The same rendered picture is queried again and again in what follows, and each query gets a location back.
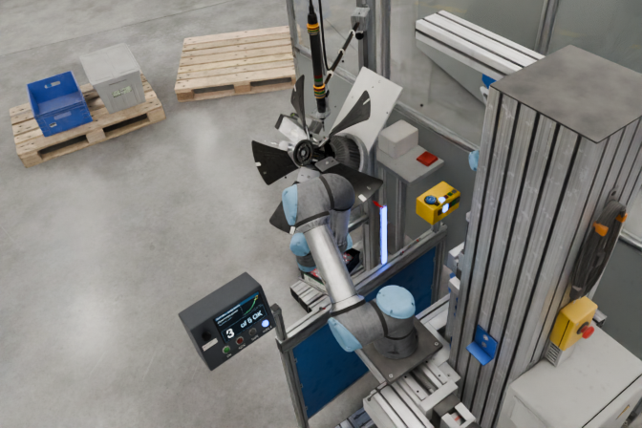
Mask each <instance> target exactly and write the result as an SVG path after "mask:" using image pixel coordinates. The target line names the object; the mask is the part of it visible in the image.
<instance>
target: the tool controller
mask: <svg viewBox="0 0 642 428"><path fill-rule="evenodd" d="M178 316H179V318H180V319H181V321H182V324H183V326H184V328H185V330H186V332H187V334H188V336H189V338H190V340H191V342H192V343H193V345H194V347H195V349H196V351H197V353H198V355H199V356H200V358H201V359H202V360H203V362H204V364H205V365H206V366H207V368H208V369H209V370H210V371H213V370H214V369H216V368H217V367H219V366H220V365H222V364H223V363H225V362H226V361H227V360H228V359H229V358H231V357H232V356H234V355H235V354H237V353H239V352H240V351H241V350H243V349H244V348H246V347H247V346H249V345H250V344H252V343H253V342H254V341H256V340H257V339H259V338H260V337H262V336H263V335H265V334H266V333H268V332H269V331H271V330H272V329H274V328H275V327H276V326H277V324H276V322H275V319H274V317H273V314H272V312H271V309H270V306H269V304H268V300H267V298H266V296H265V293H264V291H263V288H262V285H261V284H259V283H258V282H257V281H256V280H255V279H254V278H253V277H252V276H251V275H249V274H248V273H247V272H244V273H242V274H241V275H239V276H237V277H236V278H234V279H233V280H231V281H229V282H228V283H226V284H225V285H223V286H221V287H220V288H218V289H216V290H214V291H213V292H211V293H209V294H208V295H206V296H205V297H204V298H202V299H201V300H199V301H198V302H196V303H194V304H193V305H191V306H189V307H188V308H186V309H185V310H182V311H181V312H179V313H178ZM265 319H267V320H268V325H267V326H266V327H263V326H262V322H263V321H264V320H265ZM232 324H235V326H236V328H237V331H238V333H239V334H238V335H237V336H235V337H234V338H232V339H231V340H229V341H228V342H226V343H225V340H224V338H223V336H222V334H221V332H222V331H223V330H225V329H226V328H228V327H229V326H231V325H232ZM252 328H255V329H256V333H255V334H254V335H249V333H248V332H249V330H250V329H252ZM240 336H242V337H243V339H244V341H243V343H242V344H240V345H238V344H236V339H237V338H238V337H240ZM225 346H229V347H230V351H229V352H228V353H223V348H224V347H225Z"/></svg>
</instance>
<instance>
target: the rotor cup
mask: <svg viewBox="0 0 642 428"><path fill-rule="evenodd" d="M313 142H314V143H317V144H318V145H317V144H313ZM321 142H322V140H320V141H313V140H310V139H301V140H300V141H298V142H297V144H296V145H295V147H294V150H293V159H294V162H295V163H296V164H297V165H298V166H300V167H305V168H308V169H311V170H315V171H318V170H317V169H315V168H314V166H315V164H316V163H317V162H318V161H321V160H323V159H325V158H327V157H333V158H334V159H335V152H334V148H333V146H332V145H331V144H330V143H326V144H325V145H324V146H323V147H322V145H323V144H324V143H323V144H322V145H321V146H320V147H319V145H320V143H321ZM321 147H322V148H321ZM320 148H321V149H320ZM303 150H304V151H305V152H306V153H305V155H304V156H303V155H302V151H303ZM314 160H318V161H314Z"/></svg>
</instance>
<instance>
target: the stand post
mask: <svg viewBox="0 0 642 428"><path fill-rule="evenodd" d="M368 156H369V163H368V168H367V172H366V174H367V175H369V176H372V177H375V178H377V163H376V141H375V143H374V146H373V148H372V150H371V152H370V154H369V155H368ZM373 201H376V202H377V190H376V192H375V193H374V194H373V195H372V196H371V197H370V198H369V199H368V200H367V201H365V202H364V203H362V204H361V213H362V212H365V213H366V214H368V215H369V221H368V224H367V225H366V224H363V225H362V244H363V264H364V268H365V269H367V271H368V272H369V271H370V270H372V269H373V268H375V267H377V266H378V216H377V206H376V205H375V204H374V203H373Z"/></svg>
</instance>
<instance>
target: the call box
mask: <svg viewBox="0 0 642 428"><path fill-rule="evenodd" d="M453 189H455V188H454V187H452V186H450V185H449V184H447V183H446V182H440V183H439V184H437V185H436V186H434V187H433V188H431V189H430V190H428V191H427V192H425V193H424V194H422V195H421V196H419V197H418V198H417V207H416V213H417V214H418V215H419V216H420V217H421V218H423V219H424V220H425V221H427V222H428V223H430V224H431V225H434V224H435V223H437V222H438V221H440V220H441V219H442V218H444V217H445V216H447V215H448V214H450V213H451V212H453V211H454V210H455V209H457V208H458V207H459V203H460V202H458V203H456V204H455V205H454V206H452V207H451V208H449V209H448V210H446V211H445V212H443V207H444V206H446V205H447V204H449V203H450V202H452V201H453V200H455V199H456V198H457V197H458V196H460V192H459V191H458V190H457V189H455V190H457V193H455V194H454V193H453V195H452V196H451V197H450V196H449V198H448V199H445V201H443V202H441V201H440V200H439V199H440V198H441V197H442V198H443V196H444V195H447V193H449V192H451V191H452V190H453ZM451 193H452V192H451ZM430 195H432V196H434V197H436V202H438V203H440V205H438V206H436V205H434V203H427V202H426V197H427V196H430ZM447 196H448V195H447ZM443 199H444V198H443ZM441 208H442V214H440V215H439V216H438V210H440V209H441Z"/></svg>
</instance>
